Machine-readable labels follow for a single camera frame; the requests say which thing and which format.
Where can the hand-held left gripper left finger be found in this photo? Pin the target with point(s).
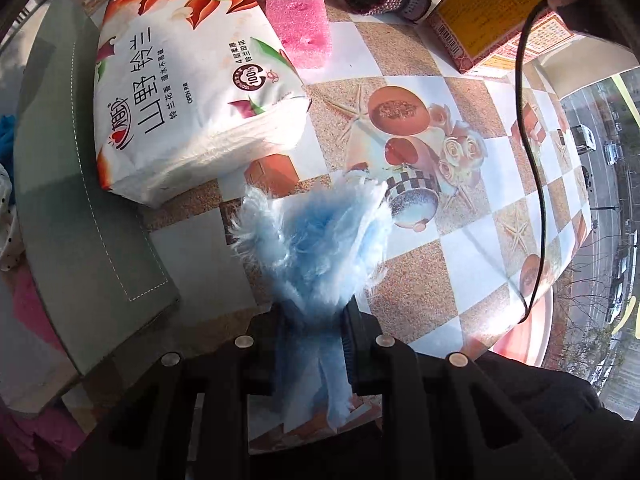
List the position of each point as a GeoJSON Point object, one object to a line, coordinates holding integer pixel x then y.
{"type": "Point", "coordinates": [265, 355]}

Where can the light blue fluffy cloth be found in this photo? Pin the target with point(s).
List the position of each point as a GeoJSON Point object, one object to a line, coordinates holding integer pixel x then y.
{"type": "Point", "coordinates": [315, 240]}

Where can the pink garment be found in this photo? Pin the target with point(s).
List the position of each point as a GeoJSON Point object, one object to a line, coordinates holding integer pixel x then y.
{"type": "Point", "coordinates": [35, 440]}

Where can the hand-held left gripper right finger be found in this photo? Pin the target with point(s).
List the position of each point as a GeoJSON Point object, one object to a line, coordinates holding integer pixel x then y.
{"type": "Point", "coordinates": [347, 355]}

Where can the pink yellow carton box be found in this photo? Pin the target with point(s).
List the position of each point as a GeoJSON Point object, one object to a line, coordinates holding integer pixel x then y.
{"type": "Point", "coordinates": [480, 20]}

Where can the checkered printed tablecloth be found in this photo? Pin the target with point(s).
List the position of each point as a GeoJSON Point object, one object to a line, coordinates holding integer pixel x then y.
{"type": "Point", "coordinates": [425, 260]}

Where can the pink cloth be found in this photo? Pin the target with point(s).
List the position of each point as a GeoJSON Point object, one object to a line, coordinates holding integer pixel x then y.
{"type": "Point", "coordinates": [35, 310]}

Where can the grey-green mat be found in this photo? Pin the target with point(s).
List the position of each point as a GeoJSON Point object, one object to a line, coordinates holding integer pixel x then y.
{"type": "Point", "coordinates": [75, 185]}

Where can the pink sponge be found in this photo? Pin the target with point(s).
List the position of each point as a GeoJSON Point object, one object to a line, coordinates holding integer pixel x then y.
{"type": "Point", "coordinates": [300, 30]}

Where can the white dotted cloth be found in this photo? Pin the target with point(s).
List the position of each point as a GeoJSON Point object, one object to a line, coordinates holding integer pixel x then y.
{"type": "Point", "coordinates": [9, 220]}

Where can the floral tissue pack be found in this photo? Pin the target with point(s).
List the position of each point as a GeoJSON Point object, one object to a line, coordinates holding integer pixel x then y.
{"type": "Point", "coordinates": [190, 85]}

